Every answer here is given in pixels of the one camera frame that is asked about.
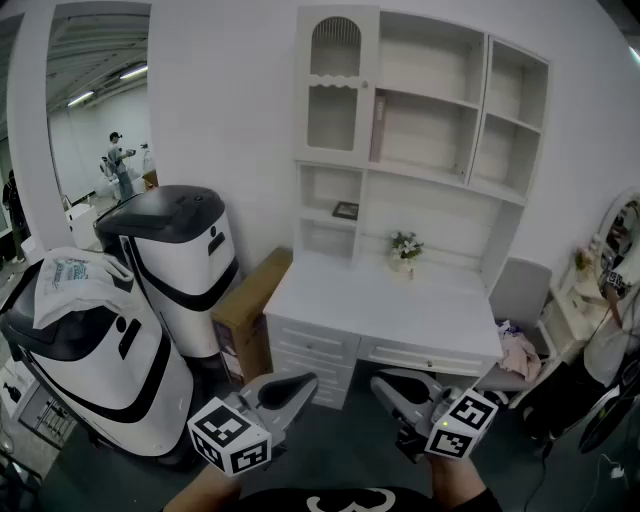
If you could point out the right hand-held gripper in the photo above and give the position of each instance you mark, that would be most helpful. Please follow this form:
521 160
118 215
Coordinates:
465 415

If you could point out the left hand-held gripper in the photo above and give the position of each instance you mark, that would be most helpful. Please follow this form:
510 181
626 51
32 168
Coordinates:
227 430

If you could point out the white cabinet door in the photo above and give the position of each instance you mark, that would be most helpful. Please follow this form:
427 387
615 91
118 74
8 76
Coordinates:
304 100

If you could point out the person's right forearm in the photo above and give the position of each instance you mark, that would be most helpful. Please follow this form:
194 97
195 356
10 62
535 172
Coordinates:
455 477

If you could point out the person's left forearm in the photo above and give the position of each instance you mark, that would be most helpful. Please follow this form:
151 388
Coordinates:
205 492

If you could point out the white desk with hutch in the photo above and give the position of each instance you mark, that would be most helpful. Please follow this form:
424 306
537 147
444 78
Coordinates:
390 305

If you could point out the brown cardboard box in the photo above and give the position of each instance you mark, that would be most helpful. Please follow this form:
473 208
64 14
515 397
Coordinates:
245 305

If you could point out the pink clothes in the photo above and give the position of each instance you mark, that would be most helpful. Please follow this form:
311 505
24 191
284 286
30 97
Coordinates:
520 352

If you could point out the person's black shirt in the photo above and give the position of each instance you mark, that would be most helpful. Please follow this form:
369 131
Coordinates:
350 500

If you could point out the white flower bouquet vase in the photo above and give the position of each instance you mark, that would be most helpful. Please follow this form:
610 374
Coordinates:
406 250

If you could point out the grey chair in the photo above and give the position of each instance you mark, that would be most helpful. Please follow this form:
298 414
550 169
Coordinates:
525 290

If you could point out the white vanity table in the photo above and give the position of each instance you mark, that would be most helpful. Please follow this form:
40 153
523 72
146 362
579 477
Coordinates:
570 310

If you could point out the small pale flower bunch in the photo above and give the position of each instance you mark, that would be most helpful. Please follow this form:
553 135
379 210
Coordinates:
582 260

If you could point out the white plastic bag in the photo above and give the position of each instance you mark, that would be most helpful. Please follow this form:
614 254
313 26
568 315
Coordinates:
70 285

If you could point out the oval vanity mirror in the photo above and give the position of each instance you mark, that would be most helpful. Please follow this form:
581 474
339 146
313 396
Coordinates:
620 225

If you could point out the pink book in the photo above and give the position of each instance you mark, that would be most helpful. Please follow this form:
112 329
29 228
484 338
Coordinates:
378 125

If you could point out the ceiling tube light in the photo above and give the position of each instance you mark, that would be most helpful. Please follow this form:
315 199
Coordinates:
134 72
81 98

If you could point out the black picture frame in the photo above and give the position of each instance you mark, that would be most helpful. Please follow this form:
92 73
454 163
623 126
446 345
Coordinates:
346 210

